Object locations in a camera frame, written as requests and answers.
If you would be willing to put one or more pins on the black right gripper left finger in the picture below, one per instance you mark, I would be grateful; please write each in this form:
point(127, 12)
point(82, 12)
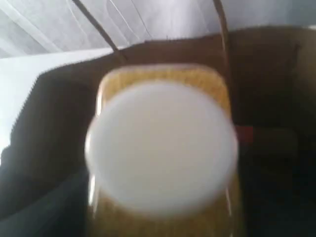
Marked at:
point(43, 193)

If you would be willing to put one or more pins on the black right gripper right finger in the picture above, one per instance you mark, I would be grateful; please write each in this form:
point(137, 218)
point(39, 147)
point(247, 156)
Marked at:
point(279, 194)

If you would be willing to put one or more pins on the yellow grain bottle white cap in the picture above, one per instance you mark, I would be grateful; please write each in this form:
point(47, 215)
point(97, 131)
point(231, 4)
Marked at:
point(162, 155)

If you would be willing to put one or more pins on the brown paper bag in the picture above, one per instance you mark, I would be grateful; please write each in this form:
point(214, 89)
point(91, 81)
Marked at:
point(273, 75)

